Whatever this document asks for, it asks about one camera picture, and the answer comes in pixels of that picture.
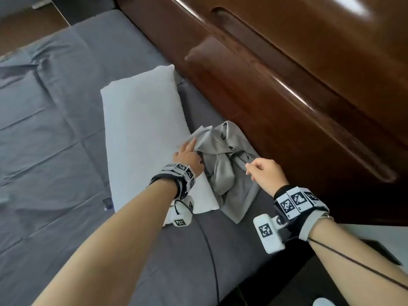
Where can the person's right hand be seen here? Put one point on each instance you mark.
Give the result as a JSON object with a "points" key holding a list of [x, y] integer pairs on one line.
{"points": [[267, 176]]}

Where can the dark grey bed sheet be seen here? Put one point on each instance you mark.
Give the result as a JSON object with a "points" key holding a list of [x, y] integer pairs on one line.
{"points": [[47, 140]]}

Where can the grey pillowcase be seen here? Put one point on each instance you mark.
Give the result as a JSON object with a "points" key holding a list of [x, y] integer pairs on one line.
{"points": [[229, 184]]}

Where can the black flat device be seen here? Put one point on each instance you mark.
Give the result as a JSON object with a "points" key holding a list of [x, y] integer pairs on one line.
{"points": [[381, 250]]}

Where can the person's right forearm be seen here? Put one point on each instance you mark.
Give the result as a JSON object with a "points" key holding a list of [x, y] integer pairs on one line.
{"points": [[357, 277]]}

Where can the person's left hand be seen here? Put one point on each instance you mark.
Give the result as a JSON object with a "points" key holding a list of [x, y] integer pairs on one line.
{"points": [[188, 156]]}

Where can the white pillow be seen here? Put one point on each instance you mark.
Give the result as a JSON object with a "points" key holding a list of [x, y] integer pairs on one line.
{"points": [[143, 124]]}

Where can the person's left forearm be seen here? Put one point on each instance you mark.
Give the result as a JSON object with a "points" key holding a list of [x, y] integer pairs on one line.
{"points": [[111, 245]]}

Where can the brown wooden headboard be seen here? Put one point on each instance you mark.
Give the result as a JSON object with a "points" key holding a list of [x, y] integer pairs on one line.
{"points": [[287, 76]]}

